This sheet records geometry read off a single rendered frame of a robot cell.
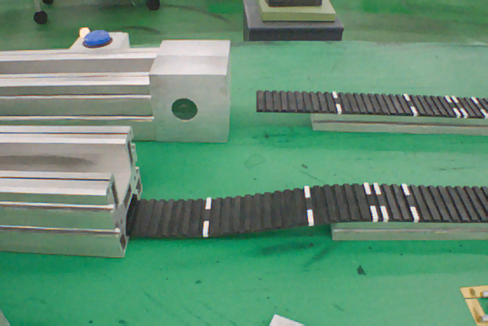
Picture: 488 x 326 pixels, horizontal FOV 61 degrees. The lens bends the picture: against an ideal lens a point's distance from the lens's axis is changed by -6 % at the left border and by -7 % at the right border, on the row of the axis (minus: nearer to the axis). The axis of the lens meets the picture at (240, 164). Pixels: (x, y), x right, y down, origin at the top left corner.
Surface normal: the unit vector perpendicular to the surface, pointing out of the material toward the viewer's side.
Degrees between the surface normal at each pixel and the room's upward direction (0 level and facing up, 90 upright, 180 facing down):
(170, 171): 0
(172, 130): 90
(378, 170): 0
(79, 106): 90
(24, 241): 90
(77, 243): 90
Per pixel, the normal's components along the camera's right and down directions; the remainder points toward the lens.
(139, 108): -0.02, 0.62
